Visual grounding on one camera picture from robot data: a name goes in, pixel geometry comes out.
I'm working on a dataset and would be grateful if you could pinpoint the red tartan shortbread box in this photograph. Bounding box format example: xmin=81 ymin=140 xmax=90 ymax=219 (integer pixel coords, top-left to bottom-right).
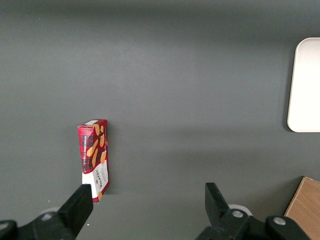
xmin=77 ymin=119 xmax=110 ymax=204

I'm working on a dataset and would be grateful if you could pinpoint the wooden drawer cabinet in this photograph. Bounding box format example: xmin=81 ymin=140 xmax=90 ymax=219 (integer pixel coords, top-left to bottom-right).
xmin=283 ymin=176 xmax=320 ymax=240

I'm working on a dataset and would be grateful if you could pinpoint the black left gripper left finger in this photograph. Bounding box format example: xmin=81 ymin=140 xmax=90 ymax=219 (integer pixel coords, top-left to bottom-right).
xmin=0 ymin=183 xmax=94 ymax=240

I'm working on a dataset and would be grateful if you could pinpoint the cream plastic tray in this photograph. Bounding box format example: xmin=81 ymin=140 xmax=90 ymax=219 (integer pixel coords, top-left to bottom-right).
xmin=286 ymin=37 xmax=320 ymax=133

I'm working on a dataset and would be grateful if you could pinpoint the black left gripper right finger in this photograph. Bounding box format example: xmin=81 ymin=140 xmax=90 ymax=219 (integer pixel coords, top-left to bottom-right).
xmin=194 ymin=182 xmax=311 ymax=240

